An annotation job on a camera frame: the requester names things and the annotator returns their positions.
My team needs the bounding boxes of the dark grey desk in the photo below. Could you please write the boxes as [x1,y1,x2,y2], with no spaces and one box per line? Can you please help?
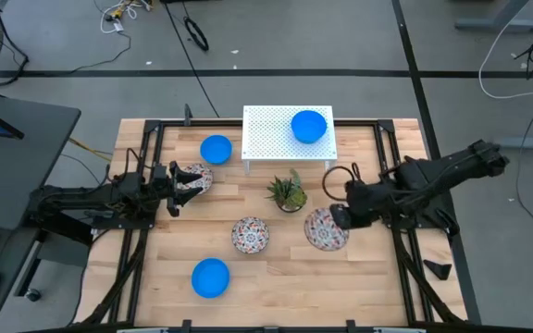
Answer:
[0,91,82,333]

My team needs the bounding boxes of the blue plastic mini bowl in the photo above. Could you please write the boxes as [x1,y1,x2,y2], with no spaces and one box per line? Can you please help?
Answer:
[291,109,328,144]
[191,257,231,300]
[199,134,233,166]

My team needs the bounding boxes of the grey desk foot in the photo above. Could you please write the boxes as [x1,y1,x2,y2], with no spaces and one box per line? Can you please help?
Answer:
[491,125,533,152]
[454,0,533,33]

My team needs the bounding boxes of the patterned ceramic mini bowl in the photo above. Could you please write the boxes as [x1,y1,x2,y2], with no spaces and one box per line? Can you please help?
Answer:
[178,162,215,195]
[230,216,271,254]
[304,206,351,253]

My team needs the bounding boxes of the white perforated metal shelf riser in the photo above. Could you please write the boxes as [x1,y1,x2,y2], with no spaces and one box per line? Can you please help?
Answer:
[241,105,340,176]

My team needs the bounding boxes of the white cable bundle with plug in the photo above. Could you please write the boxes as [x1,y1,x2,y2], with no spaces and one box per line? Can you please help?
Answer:
[98,0,153,35]

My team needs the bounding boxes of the black coiled cable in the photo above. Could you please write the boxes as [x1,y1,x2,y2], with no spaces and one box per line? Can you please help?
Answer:
[182,16,211,53]

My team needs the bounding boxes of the black triangular plastic part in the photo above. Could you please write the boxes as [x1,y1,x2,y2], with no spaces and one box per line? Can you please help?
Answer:
[422,258,453,281]

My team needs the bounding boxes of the black aluminium table frame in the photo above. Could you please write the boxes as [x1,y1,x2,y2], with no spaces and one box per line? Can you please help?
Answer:
[79,104,466,333]

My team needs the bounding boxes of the succulent plant in black pot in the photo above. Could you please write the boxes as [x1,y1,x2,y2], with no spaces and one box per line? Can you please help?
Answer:
[266,167,309,215]

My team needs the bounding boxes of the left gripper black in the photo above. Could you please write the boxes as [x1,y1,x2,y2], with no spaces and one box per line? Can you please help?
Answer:
[148,160,204,218]

